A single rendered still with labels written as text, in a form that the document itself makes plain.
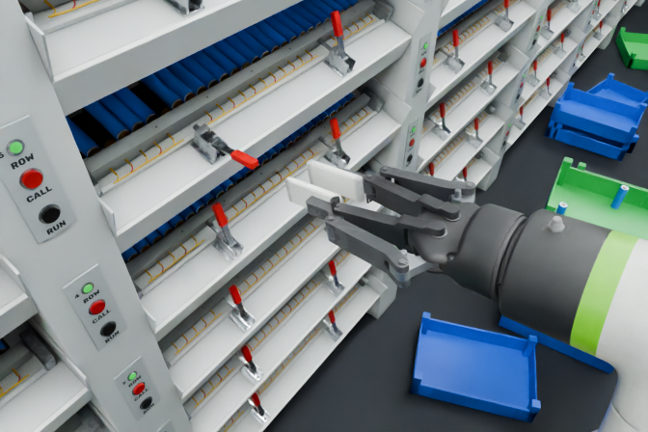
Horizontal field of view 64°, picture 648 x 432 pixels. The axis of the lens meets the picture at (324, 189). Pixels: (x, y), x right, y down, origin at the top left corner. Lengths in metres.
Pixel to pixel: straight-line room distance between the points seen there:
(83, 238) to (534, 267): 0.42
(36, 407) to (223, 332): 0.33
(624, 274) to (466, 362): 1.14
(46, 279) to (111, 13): 0.26
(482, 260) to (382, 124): 0.64
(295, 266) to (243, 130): 0.39
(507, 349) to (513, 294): 1.16
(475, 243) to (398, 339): 1.11
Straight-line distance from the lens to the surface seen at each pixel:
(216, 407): 1.08
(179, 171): 0.64
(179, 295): 0.76
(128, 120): 0.66
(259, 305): 0.95
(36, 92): 0.48
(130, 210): 0.61
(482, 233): 0.42
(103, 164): 0.62
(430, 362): 1.49
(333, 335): 1.34
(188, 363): 0.91
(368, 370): 1.46
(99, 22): 0.54
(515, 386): 1.51
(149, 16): 0.55
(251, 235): 0.81
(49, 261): 0.57
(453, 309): 1.60
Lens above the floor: 1.28
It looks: 42 degrees down
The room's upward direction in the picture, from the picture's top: straight up
